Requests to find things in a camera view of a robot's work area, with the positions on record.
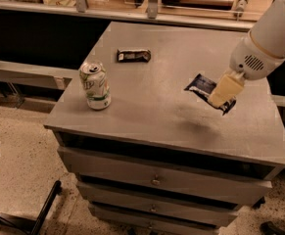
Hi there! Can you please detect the top grey drawer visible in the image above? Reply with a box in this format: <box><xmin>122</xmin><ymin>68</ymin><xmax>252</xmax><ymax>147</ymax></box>
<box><xmin>58</xmin><ymin>147</ymin><xmax>272</xmax><ymax>206</ymax></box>

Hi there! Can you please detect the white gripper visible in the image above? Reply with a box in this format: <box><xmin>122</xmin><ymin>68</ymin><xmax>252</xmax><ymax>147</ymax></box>
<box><xmin>208</xmin><ymin>34</ymin><xmax>285</xmax><ymax>108</ymax></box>

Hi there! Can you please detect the middle grey drawer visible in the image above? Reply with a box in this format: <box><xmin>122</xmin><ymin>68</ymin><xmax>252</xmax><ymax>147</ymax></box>
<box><xmin>76</xmin><ymin>181</ymin><xmax>237</xmax><ymax>226</ymax></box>

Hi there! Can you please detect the bottom grey drawer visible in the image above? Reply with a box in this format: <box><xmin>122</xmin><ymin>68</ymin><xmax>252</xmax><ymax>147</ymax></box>
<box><xmin>89</xmin><ymin>205</ymin><xmax>218</xmax><ymax>235</ymax></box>

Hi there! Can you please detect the blue rxbar blueberry wrapper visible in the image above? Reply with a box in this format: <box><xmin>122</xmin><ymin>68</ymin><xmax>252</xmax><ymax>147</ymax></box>
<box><xmin>184</xmin><ymin>73</ymin><xmax>236</xmax><ymax>115</ymax></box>

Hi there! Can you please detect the grey metal shelf rail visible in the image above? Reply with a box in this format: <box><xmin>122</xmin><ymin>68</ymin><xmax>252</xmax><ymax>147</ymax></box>
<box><xmin>0</xmin><ymin>61</ymin><xmax>78</xmax><ymax>90</ymax></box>

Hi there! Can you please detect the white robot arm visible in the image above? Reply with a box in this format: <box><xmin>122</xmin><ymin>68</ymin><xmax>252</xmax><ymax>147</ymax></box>
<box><xmin>208</xmin><ymin>0</ymin><xmax>285</xmax><ymax>108</ymax></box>

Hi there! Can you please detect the white green 7up can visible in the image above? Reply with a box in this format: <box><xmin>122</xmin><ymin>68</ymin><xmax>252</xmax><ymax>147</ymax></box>
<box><xmin>79</xmin><ymin>61</ymin><xmax>112</xmax><ymax>110</ymax></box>

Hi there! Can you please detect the black chair leg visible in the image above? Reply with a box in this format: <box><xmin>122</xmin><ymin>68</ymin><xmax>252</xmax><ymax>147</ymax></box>
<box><xmin>0</xmin><ymin>179</ymin><xmax>63</xmax><ymax>235</ymax></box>

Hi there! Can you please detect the grey drawer cabinet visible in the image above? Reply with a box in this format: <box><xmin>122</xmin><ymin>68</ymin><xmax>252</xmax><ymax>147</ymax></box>
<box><xmin>45</xmin><ymin>23</ymin><xmax>285</xmax><ymax>230</ymax></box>

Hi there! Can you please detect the grey drawer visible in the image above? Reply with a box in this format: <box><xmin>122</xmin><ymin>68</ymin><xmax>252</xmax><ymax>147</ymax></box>
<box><xmin>58</xmin><ymin>147</ymin><xmax>272</xmax><ymax>206</ymax></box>
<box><xmin>89</xmin><ymin>205</ymin><xmax>218</xmax><ymax>235</ymax></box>
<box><xmin>76</xmin><ymin>181</ymin><xmax>237</xmax><ymax>226</ymax></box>

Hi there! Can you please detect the black object floor right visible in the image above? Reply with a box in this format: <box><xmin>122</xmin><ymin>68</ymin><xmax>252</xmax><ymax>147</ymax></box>
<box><xmin>260</xmin><ymin>221</ymin><xmax>285</xmax><ymax>235</ymax></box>

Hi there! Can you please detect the black snack bar wrapper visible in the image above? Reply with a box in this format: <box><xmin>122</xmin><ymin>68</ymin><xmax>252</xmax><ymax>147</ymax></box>
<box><xmin>117</xmin><ymin>50</ymin><xmax>151</xmax><ymax>63</ymax></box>

